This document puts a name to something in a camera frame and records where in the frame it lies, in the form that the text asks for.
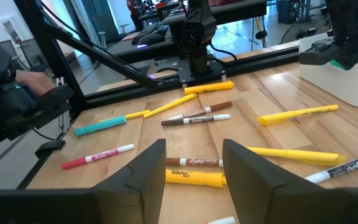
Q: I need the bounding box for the red Expo marker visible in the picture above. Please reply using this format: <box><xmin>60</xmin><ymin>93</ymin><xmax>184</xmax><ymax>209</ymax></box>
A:
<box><xmin>60</xmin><ymin>143</ymin><xmax>135</xmax><ymax>170</ymax></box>

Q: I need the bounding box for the yellow Sharpie highlighter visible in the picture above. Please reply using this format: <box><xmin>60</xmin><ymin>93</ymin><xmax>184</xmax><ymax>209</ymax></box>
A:
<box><xmin>165</xmin><ymin>169</ymin><xmax>227</xmax><ymax>189</ymax></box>
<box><xmin>184</xmin><ymin>81</ymin><xmax>235</xmax><ymax>96</ymax></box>

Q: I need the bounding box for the person's hand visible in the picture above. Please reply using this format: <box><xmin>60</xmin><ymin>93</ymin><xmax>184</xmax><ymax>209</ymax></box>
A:
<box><xmin>14</xmin><ymin>69</ymin><xmax>55</xmax><ymax>96</ymax></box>

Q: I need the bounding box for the white plastic bin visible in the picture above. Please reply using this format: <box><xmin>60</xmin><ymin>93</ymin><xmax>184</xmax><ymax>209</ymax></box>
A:
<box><xmin>297</xmin><ymin>32</ymin><xmax>358</xmax><ymax>109</ymax></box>

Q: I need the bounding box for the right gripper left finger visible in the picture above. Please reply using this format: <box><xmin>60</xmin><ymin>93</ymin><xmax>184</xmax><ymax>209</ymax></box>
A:
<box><xmin>93</xmin><ymin>138</ymin><xmax>167</xmax><ymax>224</ymax></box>

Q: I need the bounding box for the person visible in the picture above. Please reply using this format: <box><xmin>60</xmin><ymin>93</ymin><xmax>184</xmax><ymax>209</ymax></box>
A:
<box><xmin>126</xmin><ymin>0</ymin><xmax>143</xmax><ymax>32</ymax></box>

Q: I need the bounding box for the black computer mouse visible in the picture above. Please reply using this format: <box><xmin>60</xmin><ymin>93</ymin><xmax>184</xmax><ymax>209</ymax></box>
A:
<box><xmin>136</xmin><ymin>32</ymin><xmax>166</xmax><ymax>47</ymax></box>

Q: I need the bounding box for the yellow and black stand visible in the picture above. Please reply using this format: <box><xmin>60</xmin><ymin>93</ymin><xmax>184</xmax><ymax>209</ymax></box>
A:
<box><xmin>252</xmin><ymin>16</ymin><xmax>269</xmax><ymax>49</ymax></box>

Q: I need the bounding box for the black wire fan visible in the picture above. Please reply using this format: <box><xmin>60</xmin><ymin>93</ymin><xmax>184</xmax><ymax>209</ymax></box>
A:
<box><xmin>279</xmin><ymin>13</ymin><xmax>332</xmax><ymax>45</ymax></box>

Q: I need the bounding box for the black handheld device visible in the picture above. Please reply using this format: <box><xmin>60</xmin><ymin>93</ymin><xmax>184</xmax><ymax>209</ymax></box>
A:
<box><xmin>0</xmin><ymin>21</ymin><xmax>75</xmax><ymax>153</ymax></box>

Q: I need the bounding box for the black computer tower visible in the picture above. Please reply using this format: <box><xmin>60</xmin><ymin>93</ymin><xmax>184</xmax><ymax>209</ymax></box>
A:
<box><xmin>277</xmin><ymin>0</ymin><xmax>308</xmax><ymax>25</ymax></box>

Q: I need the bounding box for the pink cloth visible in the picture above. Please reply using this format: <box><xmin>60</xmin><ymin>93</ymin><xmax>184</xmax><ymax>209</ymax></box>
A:
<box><xmin>208</xmin><ymin>0</ymin><xmax>262</xmax><ymax>7</ymax></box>

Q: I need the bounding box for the black keyboard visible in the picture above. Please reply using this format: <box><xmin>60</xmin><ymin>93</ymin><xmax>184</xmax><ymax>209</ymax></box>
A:
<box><xmin>131</xmin><ymin>22</ymin><xmax>170</xmax><ymax>37</ymax></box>

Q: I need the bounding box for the teal highlighter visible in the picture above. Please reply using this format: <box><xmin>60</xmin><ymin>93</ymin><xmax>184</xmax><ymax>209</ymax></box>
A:
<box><xmin>73</xmin><ymin>115</ymin><xmax>127</xmax><ymax>138</ymax></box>

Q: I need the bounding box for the brown Expo marker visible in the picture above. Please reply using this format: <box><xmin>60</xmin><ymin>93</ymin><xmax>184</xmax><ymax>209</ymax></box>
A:
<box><xmin>165</xmin><ymin>157</ymin><xmax>224</xmax><ymax>168</ymax></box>
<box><xmin>160</xmin><ymin>113</ymin><xmax>231</xmax><ymax>127</ymax></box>
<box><xmin>168</xmin><ymin>100</ymin><xmax>234</xmax><ymax>121</ymax></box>

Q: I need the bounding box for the green highlighter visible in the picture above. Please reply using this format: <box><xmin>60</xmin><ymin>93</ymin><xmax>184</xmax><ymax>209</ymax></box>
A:
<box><xmin>328</xmin><ymin>59</ymin><xmax>346</xmax><ymax>71</ymax></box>

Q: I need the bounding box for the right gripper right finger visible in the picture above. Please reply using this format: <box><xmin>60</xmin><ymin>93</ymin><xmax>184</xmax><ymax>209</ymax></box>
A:
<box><xmin>222</xmin><ymin>139</ymin><xmax>335</xmax><ymax>224</ymax></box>

